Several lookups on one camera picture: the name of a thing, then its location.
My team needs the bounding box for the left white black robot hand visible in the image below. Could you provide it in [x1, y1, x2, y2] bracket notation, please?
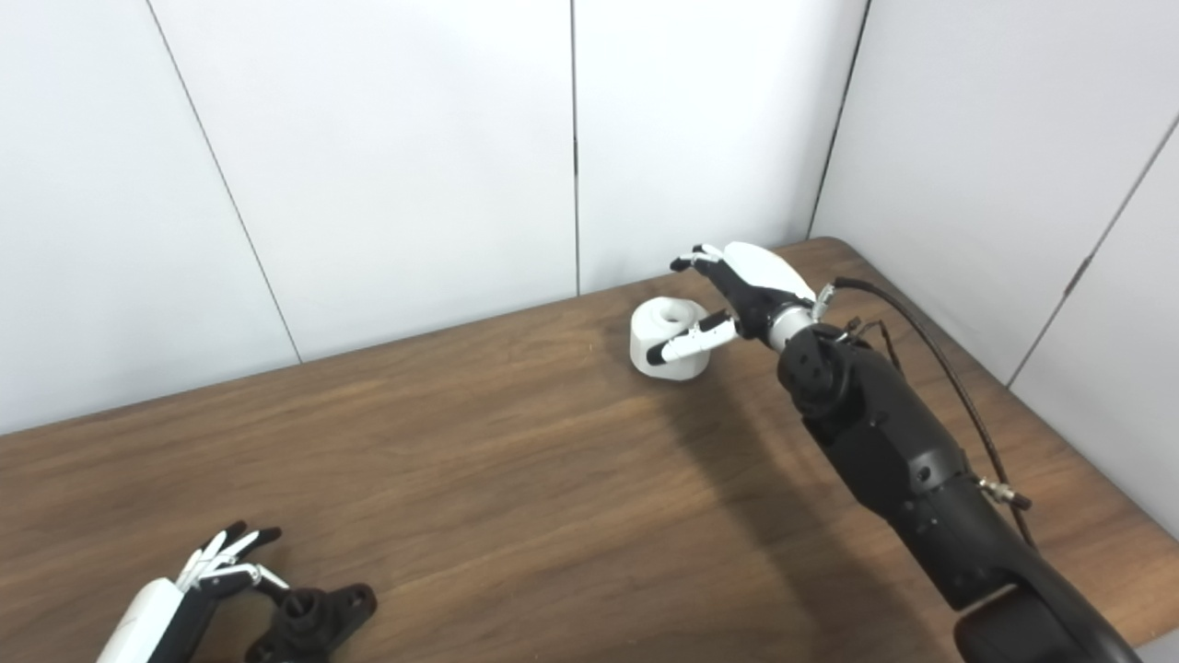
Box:
[95, 520, 292, 663]

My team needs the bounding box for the round white piece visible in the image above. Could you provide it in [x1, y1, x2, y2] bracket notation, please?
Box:
[629, 297, 716, 382]

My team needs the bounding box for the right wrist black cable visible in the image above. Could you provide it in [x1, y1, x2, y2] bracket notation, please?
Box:
[811, 276, 1038, 551]

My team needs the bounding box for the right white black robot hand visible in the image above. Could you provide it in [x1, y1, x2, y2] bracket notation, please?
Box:
[645, 242, 820, 367]

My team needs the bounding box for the black flanged holder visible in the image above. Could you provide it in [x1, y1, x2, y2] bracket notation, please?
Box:
[243, 583, 379, 663]

